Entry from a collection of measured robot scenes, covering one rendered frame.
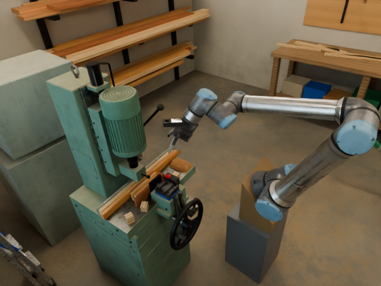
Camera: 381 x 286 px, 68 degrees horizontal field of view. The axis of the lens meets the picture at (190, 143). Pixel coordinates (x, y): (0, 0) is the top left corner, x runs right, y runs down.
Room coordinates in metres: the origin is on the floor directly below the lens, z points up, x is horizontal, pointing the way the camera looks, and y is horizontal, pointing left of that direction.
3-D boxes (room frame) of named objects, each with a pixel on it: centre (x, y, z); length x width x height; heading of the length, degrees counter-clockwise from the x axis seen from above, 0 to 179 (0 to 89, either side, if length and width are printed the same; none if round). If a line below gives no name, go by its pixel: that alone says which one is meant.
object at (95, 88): (1.25, 0.43, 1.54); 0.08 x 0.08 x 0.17; 53
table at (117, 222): (1.14, 0.20, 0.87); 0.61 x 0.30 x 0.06; 143
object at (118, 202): (1.22, 0.27, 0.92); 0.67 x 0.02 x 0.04; 143
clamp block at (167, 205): (1.09, 0.14, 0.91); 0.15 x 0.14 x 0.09; 143
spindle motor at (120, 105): (1.17, 0.31, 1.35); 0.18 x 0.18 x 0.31
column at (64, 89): (1.34, 0.55, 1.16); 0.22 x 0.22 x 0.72; 53
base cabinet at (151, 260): (1.24, 0.41, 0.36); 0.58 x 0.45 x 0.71; 53
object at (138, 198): (1.12, 0.24, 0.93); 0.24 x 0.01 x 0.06; 143
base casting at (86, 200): (1.24, 0.41, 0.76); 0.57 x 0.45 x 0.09; 53
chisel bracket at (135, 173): (1.18, 0.33, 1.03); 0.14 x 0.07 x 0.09; 53
